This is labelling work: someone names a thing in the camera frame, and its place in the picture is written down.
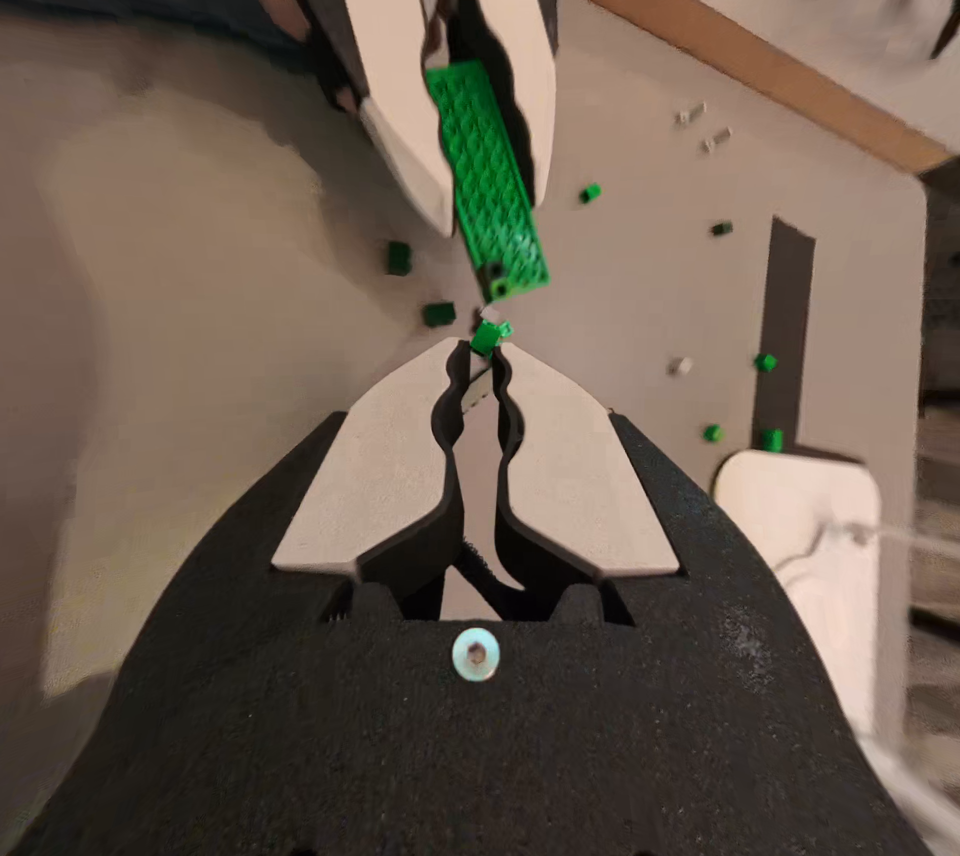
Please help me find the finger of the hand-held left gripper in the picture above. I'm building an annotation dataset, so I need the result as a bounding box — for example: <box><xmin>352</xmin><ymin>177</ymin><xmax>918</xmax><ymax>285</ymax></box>
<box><xmin>330</xmin><ymin>0</ymin><xmax>459</xmax><ymax>240</ymax></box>
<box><xmin>472</xmin><ymin>0</ymin><xmax>560</xmax><ymax>210</ymax></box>

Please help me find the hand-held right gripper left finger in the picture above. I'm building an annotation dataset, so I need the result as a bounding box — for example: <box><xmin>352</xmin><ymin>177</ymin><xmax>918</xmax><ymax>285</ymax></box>
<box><xmin>270</xmin><ymin>339</ymin><xmax>471</xmax><ymax>584</ymax></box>

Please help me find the white book stand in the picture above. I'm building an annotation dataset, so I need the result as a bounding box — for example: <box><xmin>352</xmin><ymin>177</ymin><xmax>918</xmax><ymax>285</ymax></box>
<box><xmin>712</xmin><ymin>450</ymin><xmax>912</xmax><ymax>745</ymax></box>

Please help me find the green studded base plate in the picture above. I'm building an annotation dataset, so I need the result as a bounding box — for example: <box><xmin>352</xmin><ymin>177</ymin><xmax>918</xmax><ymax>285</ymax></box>
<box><xmin>423</xmin><ymin>57</ymin><xmax>552</xmax><ymax>306</ymax></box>

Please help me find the grey desk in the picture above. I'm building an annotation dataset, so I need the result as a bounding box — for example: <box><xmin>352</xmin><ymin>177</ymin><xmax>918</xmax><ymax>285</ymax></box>
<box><xmin>0</xmin><ymin>0</ymin><xmax>931</xmax><ymax>856</ymax></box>

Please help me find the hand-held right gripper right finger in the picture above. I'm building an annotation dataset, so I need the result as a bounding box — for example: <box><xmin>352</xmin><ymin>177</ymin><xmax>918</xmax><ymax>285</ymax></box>
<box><xmin>491</xmin><ymin>342</ymin><xmax>684</xmax><ymax>584</ymax></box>

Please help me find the white wood-edged desk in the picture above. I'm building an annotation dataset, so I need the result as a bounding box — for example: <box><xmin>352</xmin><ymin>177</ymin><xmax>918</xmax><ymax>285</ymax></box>
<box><xmin>540</xmin><ymin>0</ymin><xmax>960</xmax><ymax>176</ymax></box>

